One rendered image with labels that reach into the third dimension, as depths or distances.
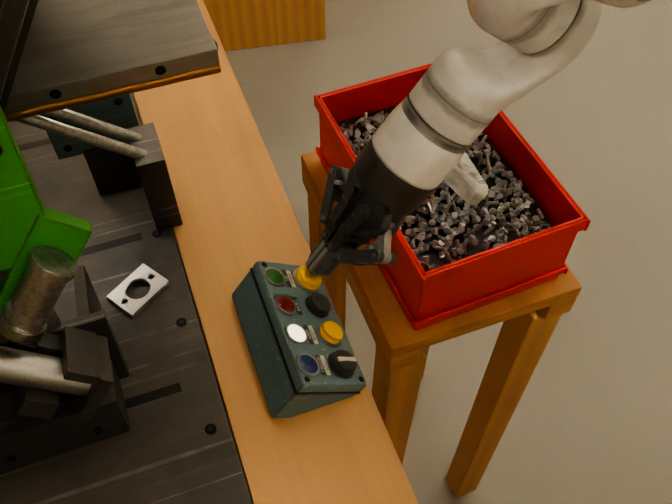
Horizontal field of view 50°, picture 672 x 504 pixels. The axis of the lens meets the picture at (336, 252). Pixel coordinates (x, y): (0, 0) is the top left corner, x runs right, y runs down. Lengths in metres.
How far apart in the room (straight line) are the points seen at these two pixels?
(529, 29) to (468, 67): 0.06
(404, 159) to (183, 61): 0.22
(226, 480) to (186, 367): 0.12
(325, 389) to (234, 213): 0.27
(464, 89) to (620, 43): 2.15
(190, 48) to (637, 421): 1.40
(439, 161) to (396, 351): 0.31
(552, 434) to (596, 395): 0.15
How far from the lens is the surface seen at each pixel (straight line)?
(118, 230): 0.86
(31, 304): 0.61
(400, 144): 0.62
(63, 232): 0.61
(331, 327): 0.70
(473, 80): 0.59
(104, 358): 0.68
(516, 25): 0.57
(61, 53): 0.72
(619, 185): 2.22
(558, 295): 0.93
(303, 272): 0.73
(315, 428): 0.70
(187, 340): 0.75
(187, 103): 0.99
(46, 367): 0.67
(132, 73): 0.68
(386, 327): 0.86
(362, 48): 2.52
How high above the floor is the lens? 1.55
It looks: 54 degrees down
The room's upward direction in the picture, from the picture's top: straight up
